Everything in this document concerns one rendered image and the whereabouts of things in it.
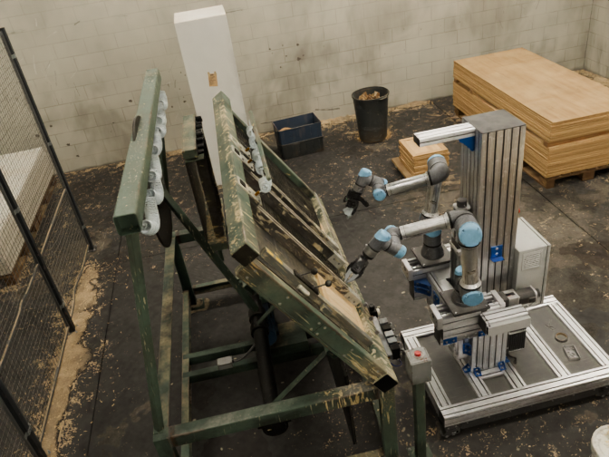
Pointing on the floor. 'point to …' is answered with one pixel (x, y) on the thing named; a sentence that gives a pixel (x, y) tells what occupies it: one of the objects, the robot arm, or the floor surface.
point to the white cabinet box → (209, 68)
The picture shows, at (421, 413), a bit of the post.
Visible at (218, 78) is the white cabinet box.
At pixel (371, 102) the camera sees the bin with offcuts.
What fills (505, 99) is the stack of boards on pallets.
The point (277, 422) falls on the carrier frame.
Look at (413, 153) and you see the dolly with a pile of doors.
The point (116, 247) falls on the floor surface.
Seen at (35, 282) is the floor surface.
